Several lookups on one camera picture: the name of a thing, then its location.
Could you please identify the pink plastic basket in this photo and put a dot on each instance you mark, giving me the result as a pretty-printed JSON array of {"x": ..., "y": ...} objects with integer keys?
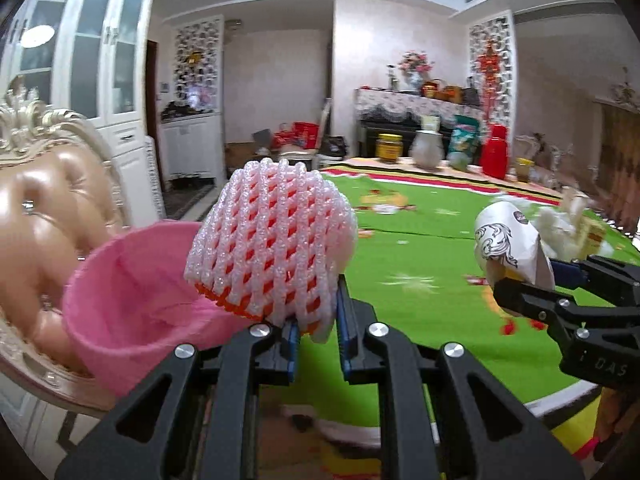
[{"x": 135, "y": 310}]

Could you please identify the white lattice screen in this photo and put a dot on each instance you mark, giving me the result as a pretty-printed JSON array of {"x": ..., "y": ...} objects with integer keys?
[
  {"x": 502, "y": 60},
  {"x": 197, "y": 60}
]

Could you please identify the white glass-door cabinet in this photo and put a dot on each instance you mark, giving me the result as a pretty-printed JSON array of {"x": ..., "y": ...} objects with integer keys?
[{"x": 95, "y": 60}]

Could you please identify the low white cabinet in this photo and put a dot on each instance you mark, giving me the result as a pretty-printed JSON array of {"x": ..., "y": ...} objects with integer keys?
[{"x": 190, "y": 145}]

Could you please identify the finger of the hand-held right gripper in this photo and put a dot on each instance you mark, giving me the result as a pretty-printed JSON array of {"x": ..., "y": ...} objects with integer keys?
[
  {"x": 605, "y": 280},
  {"x": 535, "y": 305}
]

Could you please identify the small cream chair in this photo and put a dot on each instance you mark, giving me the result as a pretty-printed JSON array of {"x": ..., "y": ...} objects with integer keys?
[{"x": 297, "y": 157}]

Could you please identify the white ceramic jug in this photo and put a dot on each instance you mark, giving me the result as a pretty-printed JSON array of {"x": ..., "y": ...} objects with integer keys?
[{"x": 426, "y": 151}]

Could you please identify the green snack bag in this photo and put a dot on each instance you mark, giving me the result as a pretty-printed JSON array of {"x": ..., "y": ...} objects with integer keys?
[{"x": 464, "y": 142}]

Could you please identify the black piano with lace cloth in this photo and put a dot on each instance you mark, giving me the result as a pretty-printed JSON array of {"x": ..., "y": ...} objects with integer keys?
[{"x": 385, "y": 115}]

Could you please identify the red hanging decoration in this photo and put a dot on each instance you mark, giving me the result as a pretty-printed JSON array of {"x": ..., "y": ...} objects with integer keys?
[{"x": 487, "y": 72}]

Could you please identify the fruit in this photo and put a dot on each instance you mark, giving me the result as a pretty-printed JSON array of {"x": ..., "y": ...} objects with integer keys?
[{"x": 270, "y": 240}]

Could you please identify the beige leather ornate chair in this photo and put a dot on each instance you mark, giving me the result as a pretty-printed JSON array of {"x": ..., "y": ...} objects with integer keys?
[{"x": 45, "y": 210}]

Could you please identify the red gift boxes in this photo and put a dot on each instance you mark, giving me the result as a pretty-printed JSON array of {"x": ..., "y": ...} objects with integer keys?
[{"x": 300, "y": 135}]

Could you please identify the white tissue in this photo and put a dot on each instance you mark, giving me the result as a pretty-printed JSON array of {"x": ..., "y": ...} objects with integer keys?
[{"x": 560, "y": 227}]

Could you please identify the white ribbed panel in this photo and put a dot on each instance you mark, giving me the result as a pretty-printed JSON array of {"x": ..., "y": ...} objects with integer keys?
[{"x": 155, "y": 180}]

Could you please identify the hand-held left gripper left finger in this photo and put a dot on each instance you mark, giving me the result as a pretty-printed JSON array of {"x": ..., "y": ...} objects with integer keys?
[{"x": 290, "y": 355}]

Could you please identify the yellow jar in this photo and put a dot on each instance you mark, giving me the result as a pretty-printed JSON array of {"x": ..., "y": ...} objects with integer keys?
[{"x": 389, "y": 149}]

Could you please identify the brown wooden door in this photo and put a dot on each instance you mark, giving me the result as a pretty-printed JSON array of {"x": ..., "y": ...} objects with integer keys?
[{"x": 620, "y": 160}]

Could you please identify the small yellow-lidded jar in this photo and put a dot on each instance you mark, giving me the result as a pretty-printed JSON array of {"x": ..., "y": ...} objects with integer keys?
[{"x": 524, "y": 170}]

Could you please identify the white printed paper cup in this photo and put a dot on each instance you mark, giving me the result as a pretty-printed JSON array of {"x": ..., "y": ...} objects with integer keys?
[{"x": 505, "y": 245}]

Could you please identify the flower vase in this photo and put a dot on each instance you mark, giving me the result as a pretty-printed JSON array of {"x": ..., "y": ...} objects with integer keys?
[{"x": 415, "y": 67}]

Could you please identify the cream cup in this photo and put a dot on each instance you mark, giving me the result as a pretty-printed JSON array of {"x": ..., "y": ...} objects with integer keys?
[{"x": 431, "y": 122}]

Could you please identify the red thermos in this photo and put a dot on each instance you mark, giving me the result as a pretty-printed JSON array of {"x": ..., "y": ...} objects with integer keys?
[{"x": 495, "y": 152}]

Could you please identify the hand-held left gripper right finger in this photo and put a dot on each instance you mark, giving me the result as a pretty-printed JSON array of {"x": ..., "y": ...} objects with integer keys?
[{"x": 346, "y": 345}]

